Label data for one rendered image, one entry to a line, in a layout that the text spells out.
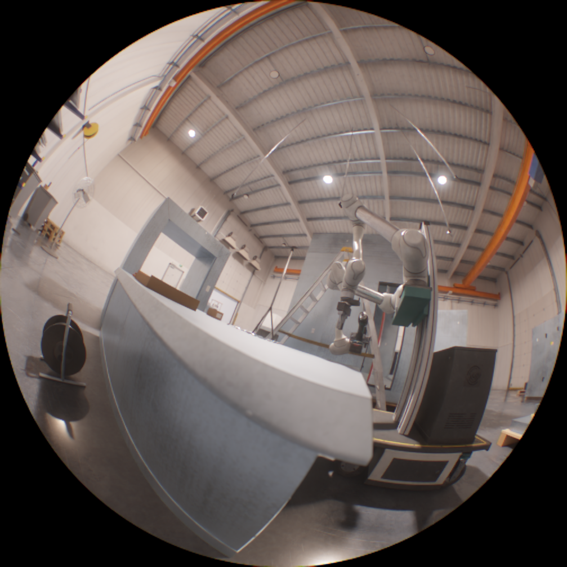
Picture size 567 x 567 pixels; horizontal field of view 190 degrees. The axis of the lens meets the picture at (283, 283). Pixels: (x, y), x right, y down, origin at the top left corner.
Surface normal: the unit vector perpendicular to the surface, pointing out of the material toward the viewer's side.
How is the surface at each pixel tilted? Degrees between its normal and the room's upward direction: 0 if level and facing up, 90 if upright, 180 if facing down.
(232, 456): 90
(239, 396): 67
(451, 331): 90
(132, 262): 90
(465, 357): 90
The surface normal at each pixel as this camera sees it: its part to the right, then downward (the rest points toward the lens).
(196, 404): -0.40, -0.43
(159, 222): 0.83, 0.11
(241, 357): -0.24, -0.74
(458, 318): -0.70, -0.45
